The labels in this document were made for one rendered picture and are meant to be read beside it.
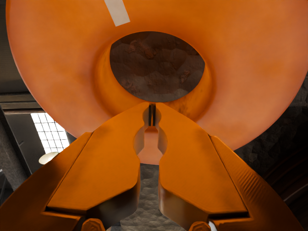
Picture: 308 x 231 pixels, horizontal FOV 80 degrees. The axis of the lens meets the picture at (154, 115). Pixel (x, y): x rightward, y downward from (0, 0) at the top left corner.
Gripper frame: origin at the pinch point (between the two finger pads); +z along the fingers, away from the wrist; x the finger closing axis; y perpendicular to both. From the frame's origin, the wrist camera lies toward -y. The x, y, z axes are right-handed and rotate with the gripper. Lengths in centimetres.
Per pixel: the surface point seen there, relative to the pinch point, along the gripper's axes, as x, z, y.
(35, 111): -400, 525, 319
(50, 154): -329, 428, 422
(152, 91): -0.1, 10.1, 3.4
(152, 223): 0.5, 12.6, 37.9
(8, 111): -498, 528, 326
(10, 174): -284, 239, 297
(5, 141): -286, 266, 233
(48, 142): -433, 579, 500
